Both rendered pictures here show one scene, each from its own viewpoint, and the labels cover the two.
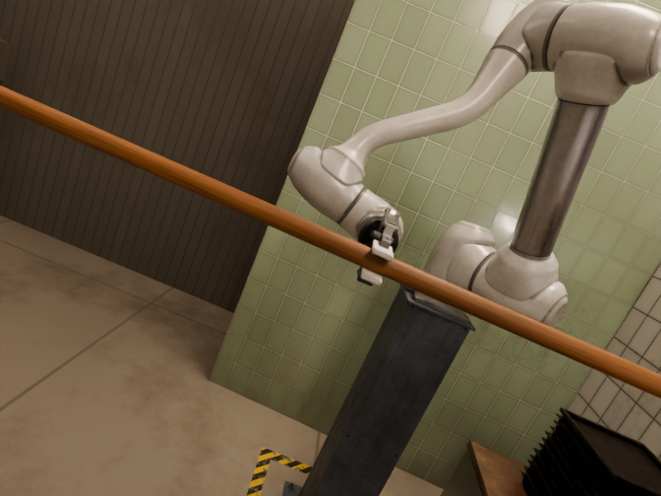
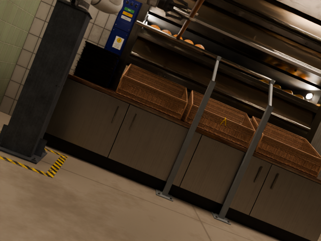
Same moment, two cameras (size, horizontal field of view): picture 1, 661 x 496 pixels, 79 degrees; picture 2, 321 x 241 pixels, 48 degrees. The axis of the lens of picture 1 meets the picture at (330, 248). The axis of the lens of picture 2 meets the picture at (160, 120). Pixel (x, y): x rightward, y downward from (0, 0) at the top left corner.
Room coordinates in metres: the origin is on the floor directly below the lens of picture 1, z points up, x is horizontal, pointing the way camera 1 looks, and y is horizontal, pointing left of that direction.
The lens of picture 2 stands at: (0.72, 2.04, 0.71)
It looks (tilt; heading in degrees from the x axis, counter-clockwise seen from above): 4 degrees down; 264
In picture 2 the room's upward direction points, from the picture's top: 23 degrees clockwise
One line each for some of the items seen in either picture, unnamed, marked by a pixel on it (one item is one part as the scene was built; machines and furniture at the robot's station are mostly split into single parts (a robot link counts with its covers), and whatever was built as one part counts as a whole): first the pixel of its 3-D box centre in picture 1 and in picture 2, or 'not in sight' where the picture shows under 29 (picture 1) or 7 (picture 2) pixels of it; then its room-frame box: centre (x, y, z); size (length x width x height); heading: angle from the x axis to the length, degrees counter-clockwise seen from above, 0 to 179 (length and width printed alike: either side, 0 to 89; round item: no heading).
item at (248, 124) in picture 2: not in sight; (218, 117); (-0.05, -0.96, 0.72); 0.56 x 0.49 x 0.28; 177
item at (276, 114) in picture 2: not in sight; (224, 84); (-0.05, -1.22, 1.02); 1.79 x 0.11 x 0.19; 178
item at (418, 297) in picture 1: (433, 291); (76, 4); (1.25, -0.36, 1.03); 0.22 x 0.18 x 0.06; 92
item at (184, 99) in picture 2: not in sight; (154, 90); (0.54, -0.98, 0.72); 0.56 x 0.49 x 0.28; 179
